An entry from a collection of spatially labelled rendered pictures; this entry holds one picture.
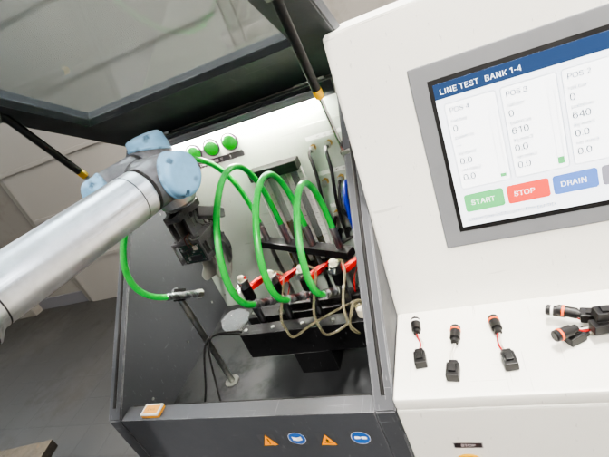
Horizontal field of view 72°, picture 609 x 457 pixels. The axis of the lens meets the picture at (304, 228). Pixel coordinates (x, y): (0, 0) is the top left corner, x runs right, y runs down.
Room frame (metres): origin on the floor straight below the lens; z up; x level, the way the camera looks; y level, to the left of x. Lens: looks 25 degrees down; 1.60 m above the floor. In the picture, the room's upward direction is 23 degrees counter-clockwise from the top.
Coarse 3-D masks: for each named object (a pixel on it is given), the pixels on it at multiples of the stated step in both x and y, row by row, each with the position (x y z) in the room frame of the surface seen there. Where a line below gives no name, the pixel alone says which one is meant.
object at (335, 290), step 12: (300, 192) 0.76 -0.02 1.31; (312, 192) 0.85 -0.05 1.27; (300, 204) 0.74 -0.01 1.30; (324, 204) 0.86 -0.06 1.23; (300, 216) 0.72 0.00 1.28; (324, 216) 0.86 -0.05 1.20; (300, 228) 0.70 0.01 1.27; (336, 228) 0.87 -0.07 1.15; (300, 240) 0.69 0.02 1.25; (336, 240) 0.86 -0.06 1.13; (300, 252) 0.68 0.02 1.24; (300, 264) 0.67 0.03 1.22; (312, 288) 0.66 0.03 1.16; (336, 288) 0.74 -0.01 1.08
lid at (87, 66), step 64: (0, 0) 0.72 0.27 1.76; (64, 0) 0.73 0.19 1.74; (128, 0) 0.75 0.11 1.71; (192, 0) 0.77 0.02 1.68; (256, 0) 0.76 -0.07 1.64; (320, 0) 0.83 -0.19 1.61; (0, 64) 0.86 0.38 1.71; (64, 64) 0.89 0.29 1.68; (128, 64) 0.92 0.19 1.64; (192, 64) 0.96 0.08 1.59; (256, 64) 0.96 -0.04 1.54; (320, 64) 1.00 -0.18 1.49; (64, 128) 1.12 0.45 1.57; (128, 128) 1.19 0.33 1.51
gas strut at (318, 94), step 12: (276, 0) 0.74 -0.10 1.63; (276, 12) 0.75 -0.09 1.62; (288, 24) 0.75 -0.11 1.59; (288, 36) 0.77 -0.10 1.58; (300, 48) 0.77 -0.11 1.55; (300, 60) 0.78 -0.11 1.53; (312, 72) 0.79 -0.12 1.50; (312, 84) 0.80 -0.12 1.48; (324, 108) 0.83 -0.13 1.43; (336, 132) 0.86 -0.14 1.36
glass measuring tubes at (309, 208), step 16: (288, 160) 1.07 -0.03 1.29; (256, 176) 1.10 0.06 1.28; (288, 176) 1.10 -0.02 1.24; (304, 176) 1.08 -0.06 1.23; (272, 192) 1.12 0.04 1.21; (304, 192) 1.07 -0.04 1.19; (288, 208) 1.11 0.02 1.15; (304, 208) 1.07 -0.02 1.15; (288, 224) 1.10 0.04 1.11; (320, 224) 1.08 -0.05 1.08; (320, 240) 1.07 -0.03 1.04
